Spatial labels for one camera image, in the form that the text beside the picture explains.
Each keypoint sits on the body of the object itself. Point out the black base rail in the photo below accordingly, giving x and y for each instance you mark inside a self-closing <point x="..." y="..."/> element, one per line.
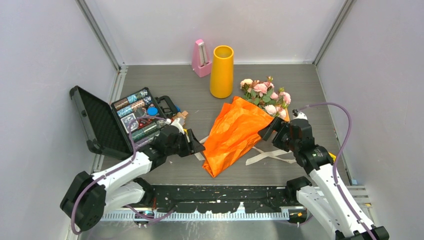
<point x="218" y="199"/>

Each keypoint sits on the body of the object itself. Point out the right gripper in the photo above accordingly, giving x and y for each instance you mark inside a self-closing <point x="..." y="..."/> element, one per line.
<point x="276" y="124"/>

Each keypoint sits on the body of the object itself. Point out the wooden blocks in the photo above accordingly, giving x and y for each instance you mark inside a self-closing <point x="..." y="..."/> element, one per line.
<point x="182" y="115"/>

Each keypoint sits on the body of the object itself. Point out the black open case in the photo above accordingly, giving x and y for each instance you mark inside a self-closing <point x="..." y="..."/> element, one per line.
<point x="110" y="127"/>

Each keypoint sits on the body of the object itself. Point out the pink metronome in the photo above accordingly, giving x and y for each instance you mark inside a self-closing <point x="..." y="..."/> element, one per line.
<point x="200" y="62"/>

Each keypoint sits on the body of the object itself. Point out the pink flower bouquet orange wrap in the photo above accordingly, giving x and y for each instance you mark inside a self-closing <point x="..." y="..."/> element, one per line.
<point x="235" y="130"/>

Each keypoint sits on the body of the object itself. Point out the yellow vase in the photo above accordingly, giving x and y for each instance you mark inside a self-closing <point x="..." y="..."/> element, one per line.
<point x="222" y="72"/>

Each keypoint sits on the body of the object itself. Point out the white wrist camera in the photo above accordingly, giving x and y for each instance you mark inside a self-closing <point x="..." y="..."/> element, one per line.
<point x="178" y="123"/>
<point x="298" y="115"/>

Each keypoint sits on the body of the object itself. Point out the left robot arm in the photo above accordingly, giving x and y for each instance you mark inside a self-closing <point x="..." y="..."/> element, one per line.
<point x="90" y="196"/>

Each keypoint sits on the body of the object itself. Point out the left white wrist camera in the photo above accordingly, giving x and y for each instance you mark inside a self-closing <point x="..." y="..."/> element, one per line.
<point x="178" y="123"/>

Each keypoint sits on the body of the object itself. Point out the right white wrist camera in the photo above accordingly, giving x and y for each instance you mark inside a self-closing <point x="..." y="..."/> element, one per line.
<point x="298" y="115"/>

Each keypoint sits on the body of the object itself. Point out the blue block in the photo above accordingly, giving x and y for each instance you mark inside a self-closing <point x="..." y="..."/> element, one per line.
<point x="178" y="108"/>

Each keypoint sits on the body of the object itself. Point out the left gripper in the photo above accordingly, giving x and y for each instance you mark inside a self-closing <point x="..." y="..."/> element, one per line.
<point x="196" y="146"/>

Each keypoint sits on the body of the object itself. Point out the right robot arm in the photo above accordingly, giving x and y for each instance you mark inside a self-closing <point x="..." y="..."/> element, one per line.
<point x="323" y="193"/>

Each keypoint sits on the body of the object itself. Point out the cream ribbon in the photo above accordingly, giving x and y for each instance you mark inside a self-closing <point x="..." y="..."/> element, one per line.
<point x="268" y="155"/>

